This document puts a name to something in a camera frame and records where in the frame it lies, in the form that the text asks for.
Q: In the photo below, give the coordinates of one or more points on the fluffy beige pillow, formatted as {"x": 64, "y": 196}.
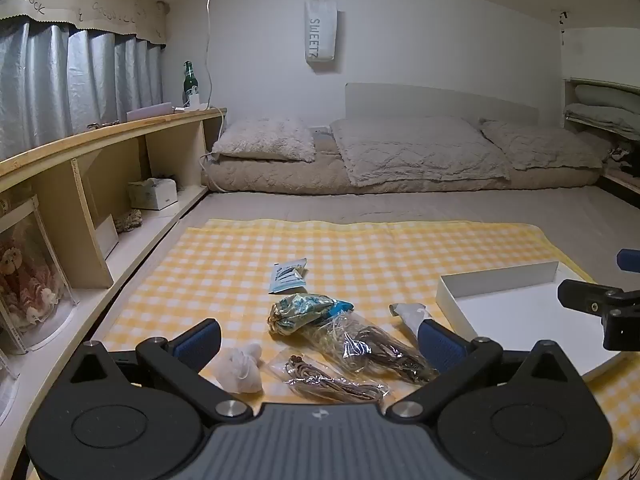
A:
{"x": 265, "y": 140}

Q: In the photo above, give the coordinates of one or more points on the white flat card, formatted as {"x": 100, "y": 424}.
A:
{"x": 107, "y": 236}

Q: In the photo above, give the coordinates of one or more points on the pink flat box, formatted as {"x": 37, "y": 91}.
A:
{"x": 150, "y": 111}

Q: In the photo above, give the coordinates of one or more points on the yellow checked blanket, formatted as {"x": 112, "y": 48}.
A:
{"x": 350, "y": 250}

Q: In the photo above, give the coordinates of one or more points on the green glass bottle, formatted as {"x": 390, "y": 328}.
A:
{"x": 190, "y": 85}

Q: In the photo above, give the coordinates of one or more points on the grey curtain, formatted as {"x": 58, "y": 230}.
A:
{"x": 50, "y": 85}

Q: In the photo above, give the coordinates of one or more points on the clear bag with brown contents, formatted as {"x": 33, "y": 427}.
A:
{"x": 370, "y": 347}

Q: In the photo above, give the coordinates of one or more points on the white hanging bag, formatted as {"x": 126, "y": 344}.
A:
{"x": 320, "y": 30}

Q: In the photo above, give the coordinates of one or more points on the white pillow on shelf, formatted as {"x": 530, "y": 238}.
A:
{"x": 607, "y": 96}

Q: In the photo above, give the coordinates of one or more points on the light blue packet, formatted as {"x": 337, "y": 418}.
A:
{"x": 286, "y": 280}

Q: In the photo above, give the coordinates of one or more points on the white crumpled plastic bag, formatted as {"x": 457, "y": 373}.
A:
{"x": 240, "y": 370}

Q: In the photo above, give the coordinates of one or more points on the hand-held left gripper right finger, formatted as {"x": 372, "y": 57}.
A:
{"x": 437, "y": 345}

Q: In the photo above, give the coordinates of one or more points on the black and white cloth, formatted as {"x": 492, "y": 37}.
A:
{"x": 622, "y": 156}

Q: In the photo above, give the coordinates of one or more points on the clear bag with shiny contents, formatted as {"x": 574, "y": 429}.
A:
{"x": 300, "y": 312}

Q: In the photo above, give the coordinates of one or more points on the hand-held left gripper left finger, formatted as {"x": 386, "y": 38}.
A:
{"x": 200, "y": 342}

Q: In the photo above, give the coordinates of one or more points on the white shallow box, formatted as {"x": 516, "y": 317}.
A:
{"x": 515, "y": 320}

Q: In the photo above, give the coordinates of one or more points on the beige quilted pillow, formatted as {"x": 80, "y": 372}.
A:
{"x": 545, "y": 145}

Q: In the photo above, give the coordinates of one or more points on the grey folded blanket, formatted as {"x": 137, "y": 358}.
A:
{"x": 600, "y": 119}

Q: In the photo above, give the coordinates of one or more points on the teddy bear in case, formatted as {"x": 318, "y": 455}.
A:
{"x": 45, "y": 240}

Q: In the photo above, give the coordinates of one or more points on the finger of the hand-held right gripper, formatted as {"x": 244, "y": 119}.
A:
{"x": 585, "y": 296}
{"x": 629, "y": 260}

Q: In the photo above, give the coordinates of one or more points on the grey packet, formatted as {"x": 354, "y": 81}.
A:
{"x": 412, "y": 317}

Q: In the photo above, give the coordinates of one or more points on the brown plush doll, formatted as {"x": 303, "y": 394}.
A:
{"x": 25, "y": 280}

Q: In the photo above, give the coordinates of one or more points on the white tissue box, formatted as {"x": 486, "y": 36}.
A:
{"x": 155, "y": 195}

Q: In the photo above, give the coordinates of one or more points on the beige quilted duvet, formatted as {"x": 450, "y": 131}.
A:
{"x": 420, "y": 150}

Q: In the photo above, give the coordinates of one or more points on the white charger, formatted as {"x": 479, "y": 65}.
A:
{"x": 192, "y": 102}

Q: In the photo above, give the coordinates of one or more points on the beige folded mattress pad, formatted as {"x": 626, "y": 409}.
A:
{"x": 275, "y": 176}

